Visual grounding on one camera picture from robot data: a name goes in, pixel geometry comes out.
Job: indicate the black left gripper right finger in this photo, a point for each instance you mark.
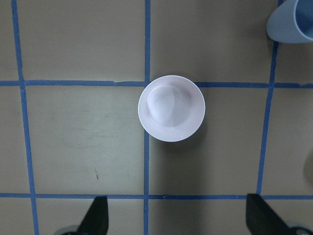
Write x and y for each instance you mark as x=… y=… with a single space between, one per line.
x=261 y=219

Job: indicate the pink bowl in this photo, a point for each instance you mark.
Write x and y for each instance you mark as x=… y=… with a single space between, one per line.
x=171 y=108

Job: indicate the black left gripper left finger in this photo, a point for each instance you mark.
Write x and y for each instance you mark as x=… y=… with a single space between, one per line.
x=95 y=221

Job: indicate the light blue cup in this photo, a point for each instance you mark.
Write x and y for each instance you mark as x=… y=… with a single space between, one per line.
x=292 y=22

